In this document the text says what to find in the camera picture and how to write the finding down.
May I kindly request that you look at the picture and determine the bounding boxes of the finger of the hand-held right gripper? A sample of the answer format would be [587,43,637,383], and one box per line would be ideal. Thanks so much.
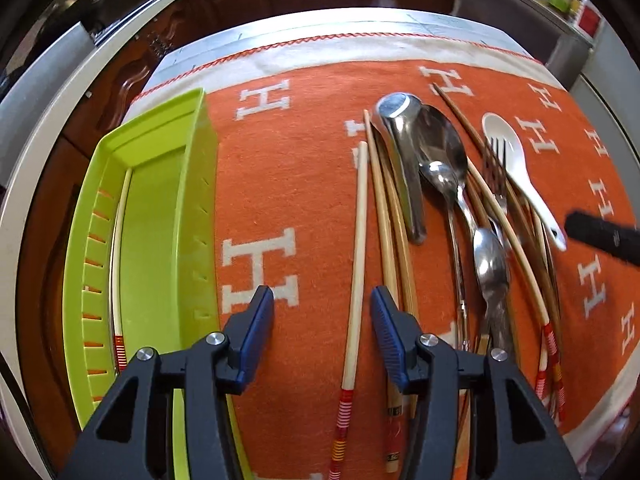
[565,210,640,266]

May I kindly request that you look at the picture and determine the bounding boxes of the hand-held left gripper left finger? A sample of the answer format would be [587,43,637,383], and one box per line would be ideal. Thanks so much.
[57,285,276,480]

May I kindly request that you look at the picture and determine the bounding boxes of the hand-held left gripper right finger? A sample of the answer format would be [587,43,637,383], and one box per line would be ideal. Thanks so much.
[370,286,583,480]

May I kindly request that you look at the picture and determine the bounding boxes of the bamboo chopstick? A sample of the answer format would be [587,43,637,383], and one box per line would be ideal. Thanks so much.
[362,108,403,477]
[372,127,421,413]

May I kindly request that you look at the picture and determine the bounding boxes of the light chopstick red striped end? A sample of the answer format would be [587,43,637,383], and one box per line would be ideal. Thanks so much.
[465,157,560,403]
[527,205,567,423]
[108,167,134,375]
[327,141,370,480]

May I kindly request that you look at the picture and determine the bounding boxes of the small steel spoon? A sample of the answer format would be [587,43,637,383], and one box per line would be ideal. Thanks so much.
[419,160,472,353]
[472,227,512,311]

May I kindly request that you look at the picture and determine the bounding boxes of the white plastic spoon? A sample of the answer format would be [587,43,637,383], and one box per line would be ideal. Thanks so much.
[481,112,568,252]

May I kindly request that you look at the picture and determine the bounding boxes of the green plastic utensil tray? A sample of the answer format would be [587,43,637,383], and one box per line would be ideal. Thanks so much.
[62,87,251,480]

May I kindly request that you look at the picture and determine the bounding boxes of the short steel soup spoon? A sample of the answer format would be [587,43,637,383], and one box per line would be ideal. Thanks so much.
[376,92,428,247]

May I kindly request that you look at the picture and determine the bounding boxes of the steel fork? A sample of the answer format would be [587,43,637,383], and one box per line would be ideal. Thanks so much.
[481,136,512,233]

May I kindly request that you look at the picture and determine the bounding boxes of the white refrigerator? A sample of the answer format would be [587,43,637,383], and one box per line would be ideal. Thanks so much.
[567,15,640,171]

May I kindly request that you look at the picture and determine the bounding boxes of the orange printed blanket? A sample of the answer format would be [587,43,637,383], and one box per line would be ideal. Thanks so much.
[122,32,640,480]

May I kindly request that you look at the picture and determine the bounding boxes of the brown wooden chopstick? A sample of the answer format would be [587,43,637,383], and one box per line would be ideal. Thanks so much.
[432,82,501,171]

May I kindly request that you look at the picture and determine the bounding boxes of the large steel spoon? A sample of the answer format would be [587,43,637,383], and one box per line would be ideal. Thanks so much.
[415,104,518,358]

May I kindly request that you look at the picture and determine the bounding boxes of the red box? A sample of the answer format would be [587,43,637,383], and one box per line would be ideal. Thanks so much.
[577,7,601,38]

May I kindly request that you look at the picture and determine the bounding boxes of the stainless steel counter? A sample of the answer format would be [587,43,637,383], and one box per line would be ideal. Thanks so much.
[452,0,598,68]

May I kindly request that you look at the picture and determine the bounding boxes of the grey steel panel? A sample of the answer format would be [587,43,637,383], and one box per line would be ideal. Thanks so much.
[0,22,97,186]

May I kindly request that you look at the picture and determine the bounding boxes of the black stovetop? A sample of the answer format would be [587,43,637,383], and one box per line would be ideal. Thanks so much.
[60,0,161,46]

